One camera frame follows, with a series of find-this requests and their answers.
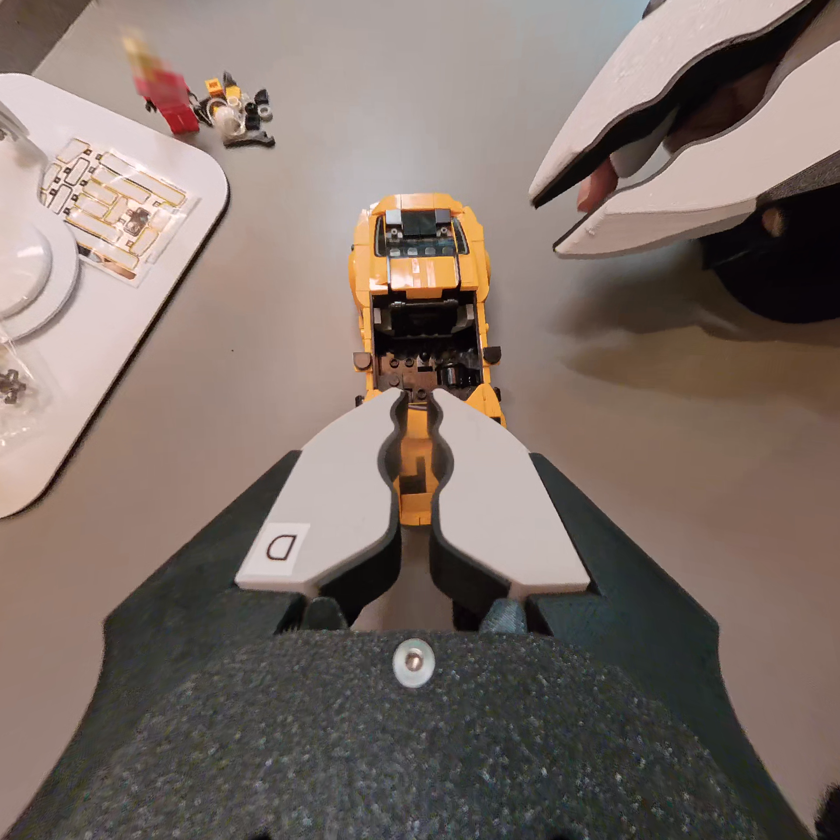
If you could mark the yellow lego car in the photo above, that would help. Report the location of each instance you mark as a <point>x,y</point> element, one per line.
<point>420,275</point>

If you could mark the person's right forearm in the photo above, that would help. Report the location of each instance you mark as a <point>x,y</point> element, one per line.
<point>774,275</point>

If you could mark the pile of mixed lego pieces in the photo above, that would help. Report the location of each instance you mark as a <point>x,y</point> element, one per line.
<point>229,111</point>

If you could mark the sticker sheet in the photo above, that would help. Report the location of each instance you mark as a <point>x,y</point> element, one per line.
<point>111,203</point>

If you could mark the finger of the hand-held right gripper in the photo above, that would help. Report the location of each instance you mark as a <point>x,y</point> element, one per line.
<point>722,184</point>
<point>623,72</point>

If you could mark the clear bag of black parts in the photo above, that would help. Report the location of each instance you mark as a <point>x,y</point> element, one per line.
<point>13,387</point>

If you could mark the red lego minifigure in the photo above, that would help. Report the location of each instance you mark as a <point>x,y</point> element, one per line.
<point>174,111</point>

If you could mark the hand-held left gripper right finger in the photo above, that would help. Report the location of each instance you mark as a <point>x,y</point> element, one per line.
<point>505,518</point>

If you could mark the white book stand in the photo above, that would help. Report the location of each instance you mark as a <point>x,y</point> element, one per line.
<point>85,328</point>

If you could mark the person's right hand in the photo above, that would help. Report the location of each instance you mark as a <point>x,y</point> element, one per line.
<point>594,187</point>

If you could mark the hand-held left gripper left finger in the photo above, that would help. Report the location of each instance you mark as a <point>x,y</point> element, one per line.
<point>328,505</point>

